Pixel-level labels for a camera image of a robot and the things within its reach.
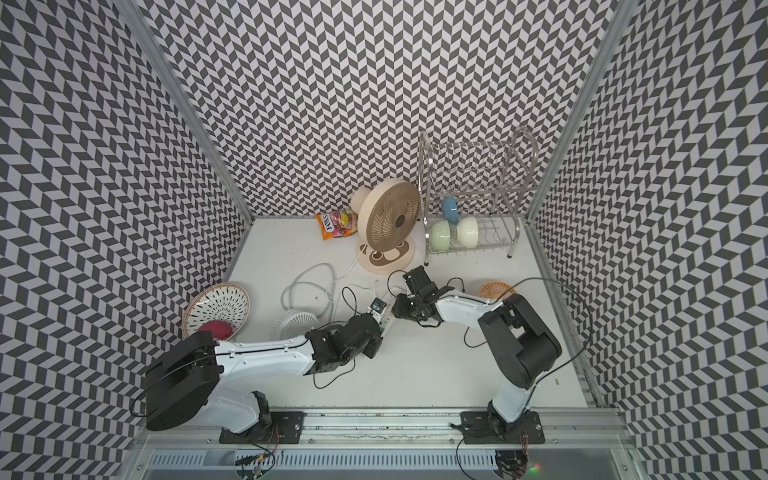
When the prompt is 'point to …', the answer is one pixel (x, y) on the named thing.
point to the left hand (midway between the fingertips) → (376, 329)
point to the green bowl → (441, 235)
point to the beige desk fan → (388, 213)
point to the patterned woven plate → (217, 302)
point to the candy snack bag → (337, 223)
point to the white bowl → (467, 232)
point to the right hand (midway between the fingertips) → (399, 315)
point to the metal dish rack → (473, 192)
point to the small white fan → (291, 323)
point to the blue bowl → (450, 209)
